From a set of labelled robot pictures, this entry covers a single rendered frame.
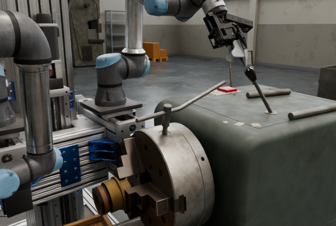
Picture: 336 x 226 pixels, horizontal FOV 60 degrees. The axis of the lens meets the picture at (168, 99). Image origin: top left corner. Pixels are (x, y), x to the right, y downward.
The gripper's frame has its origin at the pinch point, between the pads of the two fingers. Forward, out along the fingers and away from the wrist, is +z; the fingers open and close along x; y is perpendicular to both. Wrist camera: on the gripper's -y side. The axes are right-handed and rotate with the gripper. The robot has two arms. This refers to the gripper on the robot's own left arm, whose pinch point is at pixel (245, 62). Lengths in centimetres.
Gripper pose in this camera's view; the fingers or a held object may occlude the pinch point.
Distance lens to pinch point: 102.7
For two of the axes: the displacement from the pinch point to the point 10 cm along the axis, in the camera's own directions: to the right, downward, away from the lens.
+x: 3.4, -3.1, -8.9
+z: 3.8, 9.1, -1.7
